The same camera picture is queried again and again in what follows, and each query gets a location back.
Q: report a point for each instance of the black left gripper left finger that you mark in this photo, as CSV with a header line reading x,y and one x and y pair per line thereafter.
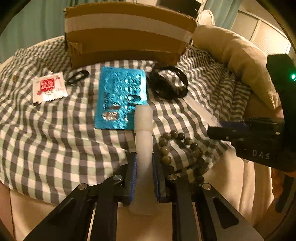
x,y
90,212

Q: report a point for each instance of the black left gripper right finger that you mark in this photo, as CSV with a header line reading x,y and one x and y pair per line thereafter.
x,y
198,212

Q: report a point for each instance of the translucent white tube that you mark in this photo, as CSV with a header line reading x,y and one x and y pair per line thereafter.
x,y
143,198

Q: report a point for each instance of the blue blister pill pack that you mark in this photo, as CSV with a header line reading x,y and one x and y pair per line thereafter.
x,y
120,91

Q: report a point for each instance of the person's right hand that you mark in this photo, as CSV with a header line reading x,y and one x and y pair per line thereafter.
x,y
276,177

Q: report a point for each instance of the grey white checkered cloth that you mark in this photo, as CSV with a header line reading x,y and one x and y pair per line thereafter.
x,y
47,150

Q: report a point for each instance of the beige pillow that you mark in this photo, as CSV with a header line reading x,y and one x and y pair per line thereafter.
x,y
241,57

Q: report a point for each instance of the red white sachet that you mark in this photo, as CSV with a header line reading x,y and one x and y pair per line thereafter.
x,y
48,88

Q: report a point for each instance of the teal right curtain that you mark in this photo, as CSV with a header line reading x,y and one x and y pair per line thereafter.
x,y
224,11

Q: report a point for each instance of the teal curtain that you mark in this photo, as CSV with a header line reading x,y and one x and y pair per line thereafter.
x,y
224,11
36,22

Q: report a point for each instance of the black hair clip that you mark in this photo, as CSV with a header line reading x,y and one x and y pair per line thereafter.
x,y
76,77

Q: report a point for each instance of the white oval mirror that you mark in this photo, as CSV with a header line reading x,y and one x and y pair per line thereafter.
x,y
206,17

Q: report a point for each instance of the brown cardboard box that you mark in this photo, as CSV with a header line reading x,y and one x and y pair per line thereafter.
x,y
101,32

